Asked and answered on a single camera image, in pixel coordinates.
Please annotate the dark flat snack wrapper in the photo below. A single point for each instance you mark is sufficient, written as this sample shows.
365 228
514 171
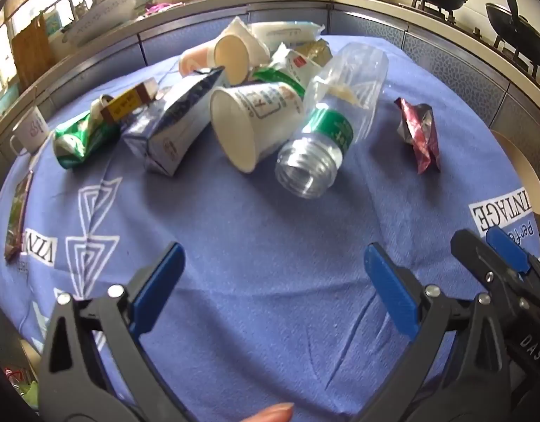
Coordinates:
17 215

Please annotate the blue and white carton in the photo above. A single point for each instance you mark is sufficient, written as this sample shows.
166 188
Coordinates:
173 123

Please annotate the beige round trash bin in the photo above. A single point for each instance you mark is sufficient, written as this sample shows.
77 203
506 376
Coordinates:
522 171

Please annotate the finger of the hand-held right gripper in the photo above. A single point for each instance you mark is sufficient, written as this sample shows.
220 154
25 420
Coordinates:
470 250
507 248

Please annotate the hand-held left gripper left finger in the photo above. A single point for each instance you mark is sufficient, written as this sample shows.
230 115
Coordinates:
157 288

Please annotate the white printed paper cup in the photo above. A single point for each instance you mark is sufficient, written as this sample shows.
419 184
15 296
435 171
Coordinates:
270 114

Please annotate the clear plastic bottle green label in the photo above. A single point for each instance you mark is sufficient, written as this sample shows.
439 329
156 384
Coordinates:
331 127

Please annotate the wooden cutting board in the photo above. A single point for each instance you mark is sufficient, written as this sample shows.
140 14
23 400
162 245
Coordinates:
30 52

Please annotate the olive foil wrapper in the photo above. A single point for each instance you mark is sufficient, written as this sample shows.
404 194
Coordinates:
318 52

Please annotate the yellow and red cardboard box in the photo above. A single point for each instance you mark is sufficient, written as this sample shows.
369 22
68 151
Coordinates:
127 102

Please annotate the plain white paper cup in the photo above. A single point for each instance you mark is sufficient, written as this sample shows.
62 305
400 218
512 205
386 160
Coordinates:
230 55

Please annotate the maroon foil wrapper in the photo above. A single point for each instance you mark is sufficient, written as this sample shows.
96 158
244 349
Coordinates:
417 132

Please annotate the black gas stove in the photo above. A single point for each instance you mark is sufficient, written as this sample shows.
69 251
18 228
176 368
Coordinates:
445 14

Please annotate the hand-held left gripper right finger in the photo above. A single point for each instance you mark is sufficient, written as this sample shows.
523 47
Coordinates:
390 290

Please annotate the white enamel mug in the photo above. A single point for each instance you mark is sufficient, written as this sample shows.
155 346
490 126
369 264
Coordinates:
30 129

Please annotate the green wrapper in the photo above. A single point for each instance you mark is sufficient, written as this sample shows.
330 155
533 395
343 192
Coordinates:
78 140

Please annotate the white enamel basin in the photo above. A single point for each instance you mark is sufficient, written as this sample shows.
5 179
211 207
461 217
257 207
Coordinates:
102 13

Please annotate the blue printed tablecloth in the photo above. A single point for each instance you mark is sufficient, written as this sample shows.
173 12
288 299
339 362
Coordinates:
252 237

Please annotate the green and white packet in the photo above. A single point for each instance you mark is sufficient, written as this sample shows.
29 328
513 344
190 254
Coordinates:
270 74

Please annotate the person's left hand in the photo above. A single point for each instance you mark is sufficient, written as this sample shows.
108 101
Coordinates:
270 413

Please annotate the white packet red label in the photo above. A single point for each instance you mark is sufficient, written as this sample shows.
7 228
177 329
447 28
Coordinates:
296 63

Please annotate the white plastic bag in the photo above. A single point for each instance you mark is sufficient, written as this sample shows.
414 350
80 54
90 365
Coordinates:
287 33

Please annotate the pink paper cup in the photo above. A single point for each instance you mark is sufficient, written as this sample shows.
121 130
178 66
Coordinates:
193 59

